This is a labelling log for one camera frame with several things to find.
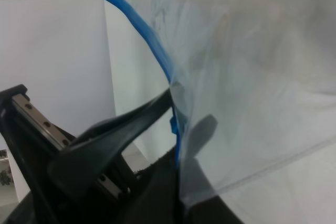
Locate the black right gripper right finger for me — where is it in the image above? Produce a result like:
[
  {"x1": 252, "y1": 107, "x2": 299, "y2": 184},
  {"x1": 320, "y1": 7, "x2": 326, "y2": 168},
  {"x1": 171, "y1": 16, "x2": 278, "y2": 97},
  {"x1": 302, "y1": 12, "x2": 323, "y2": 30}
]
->
[{"x1": 123, "y1": 114, "x2": 245, "y2": 224}]

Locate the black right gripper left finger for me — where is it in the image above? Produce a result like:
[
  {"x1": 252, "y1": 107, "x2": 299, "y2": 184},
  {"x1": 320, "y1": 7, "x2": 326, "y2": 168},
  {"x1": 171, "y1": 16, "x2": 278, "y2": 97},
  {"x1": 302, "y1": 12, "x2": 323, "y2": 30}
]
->
[{"x1": 48, "y1": 89, "x2": 173, "y2": 201}]

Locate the clear bag with blue zipper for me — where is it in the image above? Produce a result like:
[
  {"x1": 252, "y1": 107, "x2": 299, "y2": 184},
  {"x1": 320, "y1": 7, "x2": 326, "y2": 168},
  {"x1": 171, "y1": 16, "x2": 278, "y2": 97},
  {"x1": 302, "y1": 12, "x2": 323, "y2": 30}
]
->
[{"x1": 106, "y1": 0, "x2": 335, "y2": 195}]

